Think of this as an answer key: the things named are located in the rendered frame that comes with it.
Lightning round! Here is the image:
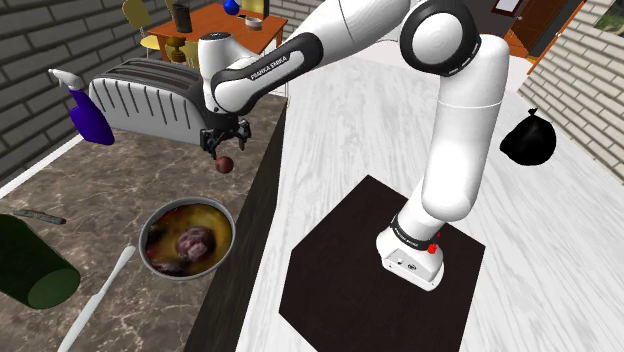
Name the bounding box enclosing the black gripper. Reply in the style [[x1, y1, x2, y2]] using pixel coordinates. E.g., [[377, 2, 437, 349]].
[[200, 112, 253, 161]]

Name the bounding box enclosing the silver toaster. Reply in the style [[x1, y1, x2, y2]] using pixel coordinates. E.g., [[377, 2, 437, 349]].
[[88, 57, 212, 148]]

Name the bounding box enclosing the grey bowl with food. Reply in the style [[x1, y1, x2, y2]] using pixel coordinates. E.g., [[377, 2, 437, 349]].
[[138, 196, 237, 282]]

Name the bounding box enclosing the orange wooden table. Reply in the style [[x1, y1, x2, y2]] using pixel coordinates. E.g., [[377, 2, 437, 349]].
[[147, 0, 289, 64]]

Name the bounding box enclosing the blue spray bottle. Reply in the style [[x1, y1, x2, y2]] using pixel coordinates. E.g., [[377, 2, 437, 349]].
[[48, 68, 116, 147]]

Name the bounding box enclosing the yellow chair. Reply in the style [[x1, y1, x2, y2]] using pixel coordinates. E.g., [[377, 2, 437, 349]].
[[121, 0, 162, 52]]

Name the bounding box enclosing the dark robot stand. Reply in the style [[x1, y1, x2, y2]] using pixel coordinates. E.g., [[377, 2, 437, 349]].
[[278, 174, 487, 352]]

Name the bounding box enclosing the small dark grey stick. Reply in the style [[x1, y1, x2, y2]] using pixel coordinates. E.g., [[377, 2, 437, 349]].
[[12, 208, 67, 226]]

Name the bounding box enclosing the white knife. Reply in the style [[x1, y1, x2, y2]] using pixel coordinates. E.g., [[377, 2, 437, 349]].
[[56, 245, 137, 352]]

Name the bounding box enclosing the dark green cylinder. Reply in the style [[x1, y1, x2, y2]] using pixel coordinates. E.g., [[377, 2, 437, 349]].
[[0, 213, 82, 311]]

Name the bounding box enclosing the black garbage bag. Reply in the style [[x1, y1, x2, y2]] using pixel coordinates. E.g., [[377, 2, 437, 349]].
[[498, 108, 558, 167]]

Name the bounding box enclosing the brown wooden door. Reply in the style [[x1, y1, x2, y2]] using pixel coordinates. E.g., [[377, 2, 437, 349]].
[[491, 0, 571, 52]]

